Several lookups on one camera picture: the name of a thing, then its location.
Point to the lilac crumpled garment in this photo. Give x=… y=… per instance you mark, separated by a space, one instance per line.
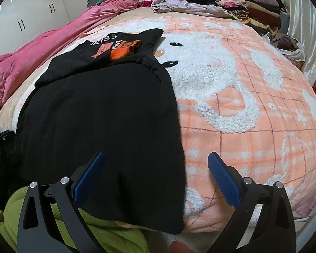
x=182 y=6

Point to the red garment near headboard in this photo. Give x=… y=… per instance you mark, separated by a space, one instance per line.
x=145 y=3

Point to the bag of clothes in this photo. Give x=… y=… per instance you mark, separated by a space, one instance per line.
x=290 y=47

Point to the pink velvet quilt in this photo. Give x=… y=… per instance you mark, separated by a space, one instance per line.
x=16 y=67

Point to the white satin curtain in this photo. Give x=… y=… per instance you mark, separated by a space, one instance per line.
x=302 y=26

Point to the white wardrobe with black handles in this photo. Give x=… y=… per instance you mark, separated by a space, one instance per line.
x=21 y=21

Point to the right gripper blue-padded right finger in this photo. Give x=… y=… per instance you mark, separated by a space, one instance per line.
x=275 y=228

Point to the person's right hand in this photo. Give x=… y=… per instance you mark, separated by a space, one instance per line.
x=179 y=247

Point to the peach plaid white-pattern blanket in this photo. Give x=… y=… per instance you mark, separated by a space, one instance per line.
x=239 y=97

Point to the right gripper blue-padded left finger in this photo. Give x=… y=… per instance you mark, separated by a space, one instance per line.
x=38 y=231

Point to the beige bed sheet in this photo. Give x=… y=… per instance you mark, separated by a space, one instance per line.
x=10 y=111

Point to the black sweater with orange cuffs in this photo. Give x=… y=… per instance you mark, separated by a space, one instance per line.
x=110 y=96

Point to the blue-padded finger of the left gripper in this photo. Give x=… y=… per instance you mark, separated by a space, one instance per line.
x=6 y=138

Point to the stack of folded clothes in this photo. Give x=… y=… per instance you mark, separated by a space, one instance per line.
x=264 y=16

